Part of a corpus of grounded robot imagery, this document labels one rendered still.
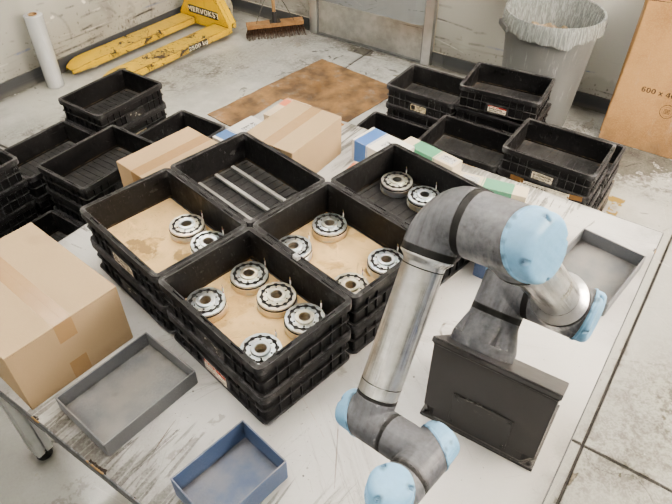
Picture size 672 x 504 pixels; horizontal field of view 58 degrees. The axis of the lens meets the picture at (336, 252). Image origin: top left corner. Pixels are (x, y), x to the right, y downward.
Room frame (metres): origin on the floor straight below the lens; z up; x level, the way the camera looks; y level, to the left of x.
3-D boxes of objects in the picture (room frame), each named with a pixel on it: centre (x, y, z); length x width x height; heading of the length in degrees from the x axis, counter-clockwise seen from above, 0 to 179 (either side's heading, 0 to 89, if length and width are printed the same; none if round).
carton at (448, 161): (1.92, -0.35, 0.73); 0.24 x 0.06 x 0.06; 46
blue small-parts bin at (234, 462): (0.66, 0.23, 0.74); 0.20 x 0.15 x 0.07; 136
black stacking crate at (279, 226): (1.25, -0.01, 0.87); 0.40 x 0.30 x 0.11; 45
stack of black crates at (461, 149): (2.45, -0.62, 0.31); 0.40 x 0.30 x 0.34; 55
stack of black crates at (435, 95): (3.00, -0.51, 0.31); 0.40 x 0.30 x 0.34; 56
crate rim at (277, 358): (1.04, 0.20, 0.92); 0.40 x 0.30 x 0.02; 45
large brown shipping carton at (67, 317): (1.10, 0.80, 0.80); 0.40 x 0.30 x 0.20; 50
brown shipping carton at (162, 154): (1.74, 0.55, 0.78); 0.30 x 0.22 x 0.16; 138
